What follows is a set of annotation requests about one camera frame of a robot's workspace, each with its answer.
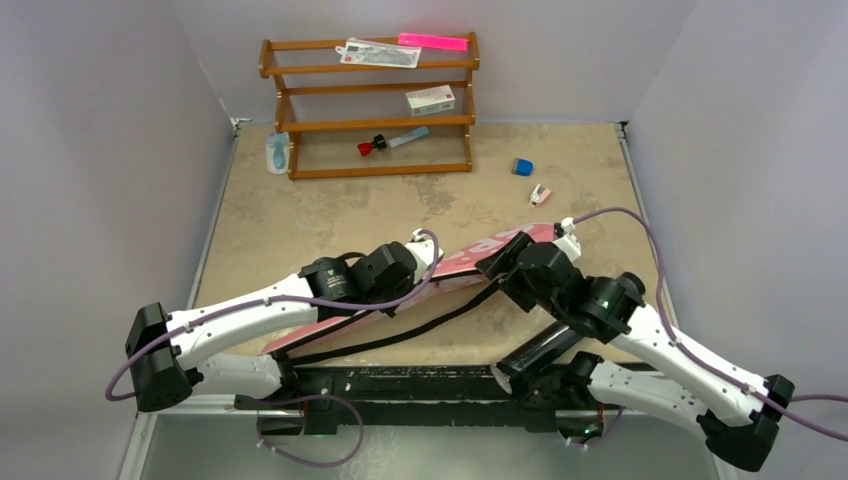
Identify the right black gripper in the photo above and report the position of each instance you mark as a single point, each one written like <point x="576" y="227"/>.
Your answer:
<point x="506" y="253"/>

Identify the pink sport racket bag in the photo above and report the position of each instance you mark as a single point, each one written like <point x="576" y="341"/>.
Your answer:
<point x="454" y="272"/>

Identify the black shuttlecock tube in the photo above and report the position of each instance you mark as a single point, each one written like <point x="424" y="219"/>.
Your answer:
<point x="536" y="354"/>

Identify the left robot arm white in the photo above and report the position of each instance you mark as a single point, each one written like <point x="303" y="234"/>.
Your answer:
<point x="172" y="356"/>

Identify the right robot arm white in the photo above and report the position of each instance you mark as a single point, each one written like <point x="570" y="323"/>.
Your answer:
<point x="734" y="411"/>

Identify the small pink white clip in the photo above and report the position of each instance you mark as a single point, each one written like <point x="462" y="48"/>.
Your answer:
<point x="538" y="195"/>

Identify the small blue white object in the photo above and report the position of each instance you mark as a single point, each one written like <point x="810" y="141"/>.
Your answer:
<point x="522" y="167"/>

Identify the red black blue marker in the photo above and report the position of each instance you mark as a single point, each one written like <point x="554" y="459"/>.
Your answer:
<point x="380" y="142"/>

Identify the white red small box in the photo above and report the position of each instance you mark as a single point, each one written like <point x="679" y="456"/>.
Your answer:
<point x="431" y="101"/>

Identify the wooden three-tier shelf rack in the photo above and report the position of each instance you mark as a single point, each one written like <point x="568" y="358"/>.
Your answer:
<point x="285" y="120"/>

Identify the pink fluorescent bar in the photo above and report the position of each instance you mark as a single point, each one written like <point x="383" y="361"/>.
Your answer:
<point x="425" y="41"/>

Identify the light blue white device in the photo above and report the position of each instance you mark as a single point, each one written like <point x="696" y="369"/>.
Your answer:
<point x="277" y="153"/>

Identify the white packaged item on shelf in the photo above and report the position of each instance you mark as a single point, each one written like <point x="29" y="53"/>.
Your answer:
<point x="369" y="53"/>

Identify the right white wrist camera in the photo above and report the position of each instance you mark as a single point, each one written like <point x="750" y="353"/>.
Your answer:
<point x="565" y="239"/>

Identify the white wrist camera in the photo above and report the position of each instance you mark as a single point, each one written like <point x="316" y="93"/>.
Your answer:
<point x="565" y="239"/>
<point x="423" y="246"/>

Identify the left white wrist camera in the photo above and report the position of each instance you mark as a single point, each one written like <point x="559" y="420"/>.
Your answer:
<point x="423" y="246"/>

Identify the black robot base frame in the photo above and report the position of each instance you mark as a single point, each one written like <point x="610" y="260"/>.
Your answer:
<point x="536" y="395"/>

